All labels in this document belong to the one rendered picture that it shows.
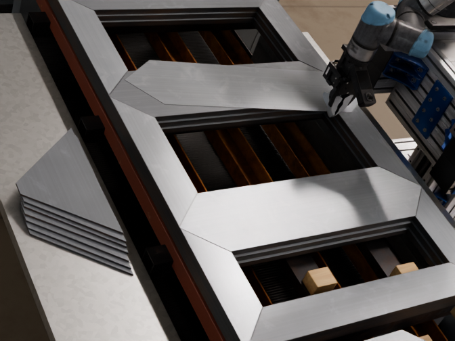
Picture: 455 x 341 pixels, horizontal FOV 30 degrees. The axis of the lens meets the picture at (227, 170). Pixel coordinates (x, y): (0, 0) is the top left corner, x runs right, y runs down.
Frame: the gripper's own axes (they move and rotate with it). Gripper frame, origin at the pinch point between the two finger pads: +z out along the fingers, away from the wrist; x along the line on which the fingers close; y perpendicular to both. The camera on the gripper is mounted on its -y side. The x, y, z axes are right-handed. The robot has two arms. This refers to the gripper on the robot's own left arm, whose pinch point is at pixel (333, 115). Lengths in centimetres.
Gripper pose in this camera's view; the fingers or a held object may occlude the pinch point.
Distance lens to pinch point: 240.2
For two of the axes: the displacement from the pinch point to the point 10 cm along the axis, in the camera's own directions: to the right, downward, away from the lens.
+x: -8.5, 1.1, -5.2
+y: -4.3, -7.1, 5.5
